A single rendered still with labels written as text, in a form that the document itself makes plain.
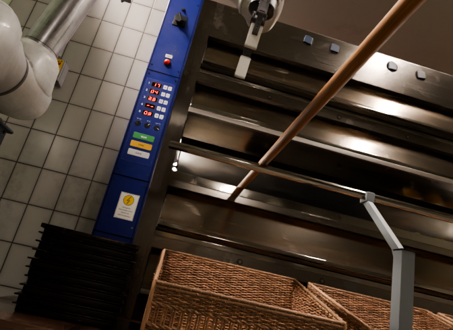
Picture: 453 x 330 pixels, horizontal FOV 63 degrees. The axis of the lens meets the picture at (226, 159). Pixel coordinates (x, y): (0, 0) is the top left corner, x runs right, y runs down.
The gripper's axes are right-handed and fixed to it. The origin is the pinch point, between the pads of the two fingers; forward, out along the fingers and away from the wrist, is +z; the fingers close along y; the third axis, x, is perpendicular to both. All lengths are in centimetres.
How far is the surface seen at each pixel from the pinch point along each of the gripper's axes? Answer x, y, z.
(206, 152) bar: -2.1, -36.1, 13.9
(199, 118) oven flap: -9, -61, -9
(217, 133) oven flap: 0, -69, -8
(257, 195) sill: 25, -74, 11
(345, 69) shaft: 18.2, 22.8, 10.8
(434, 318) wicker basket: 107, -69, 39
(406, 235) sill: 96, -77, 6
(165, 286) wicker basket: -1, -24, 58
